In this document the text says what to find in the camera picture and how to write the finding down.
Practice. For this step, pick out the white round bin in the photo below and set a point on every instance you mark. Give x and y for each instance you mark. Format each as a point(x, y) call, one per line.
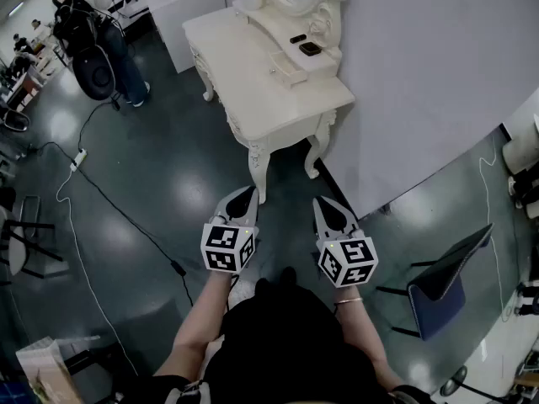
point(520, 156)

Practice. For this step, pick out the person's left forearm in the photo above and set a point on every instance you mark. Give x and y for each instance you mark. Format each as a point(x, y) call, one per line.
point(202, 318)

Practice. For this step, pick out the black square compact case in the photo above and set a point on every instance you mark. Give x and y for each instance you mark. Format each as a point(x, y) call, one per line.
point(309, 49)

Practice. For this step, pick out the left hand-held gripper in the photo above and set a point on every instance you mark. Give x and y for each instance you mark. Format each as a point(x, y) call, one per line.
point(227, 248)

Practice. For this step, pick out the cardboard box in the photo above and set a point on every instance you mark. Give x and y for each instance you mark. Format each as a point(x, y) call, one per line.
point(42, 368)

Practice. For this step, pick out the black metal stool frame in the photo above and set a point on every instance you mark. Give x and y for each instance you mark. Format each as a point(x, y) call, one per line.
point(31, 225)

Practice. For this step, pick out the black lipstick tube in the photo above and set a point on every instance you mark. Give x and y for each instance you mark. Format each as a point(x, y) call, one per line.
point(297, 38)

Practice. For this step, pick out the black backpack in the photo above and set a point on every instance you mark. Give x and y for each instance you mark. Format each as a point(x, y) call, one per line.
point(73, 23)

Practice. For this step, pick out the white ornate dressing table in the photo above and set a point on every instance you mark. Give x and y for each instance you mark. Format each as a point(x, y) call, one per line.
point(252, 82)

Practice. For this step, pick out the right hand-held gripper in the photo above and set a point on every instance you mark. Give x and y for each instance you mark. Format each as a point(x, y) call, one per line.
point(347, 261)

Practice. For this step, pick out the blue chair with black legs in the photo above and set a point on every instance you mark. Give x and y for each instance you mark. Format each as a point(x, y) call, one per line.
point(438, 301)

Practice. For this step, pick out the oval mirror with white frame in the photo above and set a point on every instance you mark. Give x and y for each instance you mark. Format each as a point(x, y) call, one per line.
point(304, 9)

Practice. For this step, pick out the white cabinet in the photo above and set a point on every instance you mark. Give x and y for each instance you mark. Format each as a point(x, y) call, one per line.
point(172, 28)

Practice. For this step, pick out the small white drawer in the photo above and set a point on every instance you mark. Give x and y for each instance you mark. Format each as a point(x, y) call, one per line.
point(287, 72)

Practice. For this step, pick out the person's black clothing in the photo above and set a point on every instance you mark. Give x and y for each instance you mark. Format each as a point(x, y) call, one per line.
point(286, 343)

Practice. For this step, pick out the white power strip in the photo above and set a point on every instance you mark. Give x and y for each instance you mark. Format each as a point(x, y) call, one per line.
point(78, 159)

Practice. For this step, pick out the black round-back chair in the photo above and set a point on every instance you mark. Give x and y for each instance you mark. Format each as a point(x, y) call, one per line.
point(94, 74)

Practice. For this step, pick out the person's right forearm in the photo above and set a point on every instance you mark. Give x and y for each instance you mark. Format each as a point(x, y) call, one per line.
point(358, 331)

